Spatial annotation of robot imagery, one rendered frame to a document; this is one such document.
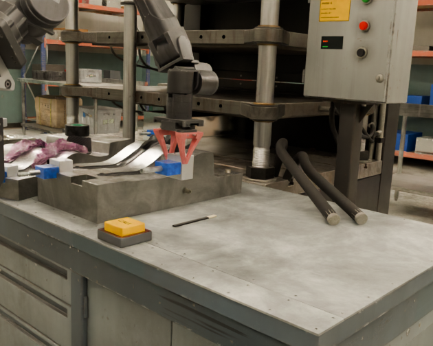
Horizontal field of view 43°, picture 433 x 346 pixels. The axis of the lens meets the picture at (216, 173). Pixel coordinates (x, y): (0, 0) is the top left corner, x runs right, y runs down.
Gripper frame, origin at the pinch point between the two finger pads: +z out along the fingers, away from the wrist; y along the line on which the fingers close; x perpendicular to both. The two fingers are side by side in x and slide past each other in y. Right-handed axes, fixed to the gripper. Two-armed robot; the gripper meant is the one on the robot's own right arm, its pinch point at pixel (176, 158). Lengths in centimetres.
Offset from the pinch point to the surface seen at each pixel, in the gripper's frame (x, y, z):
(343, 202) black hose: -37.8, -21.6, 10.9
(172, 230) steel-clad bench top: 3.9, -3.6, 15.2
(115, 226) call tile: 18.8, -3.1, 11.9
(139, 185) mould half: 2.2, 10.4, 7.8
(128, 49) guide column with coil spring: -62, 98, -28
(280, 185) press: -66, 18, 17
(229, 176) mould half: -30.2, 10.6, 8.6
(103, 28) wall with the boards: -522, 770, -93
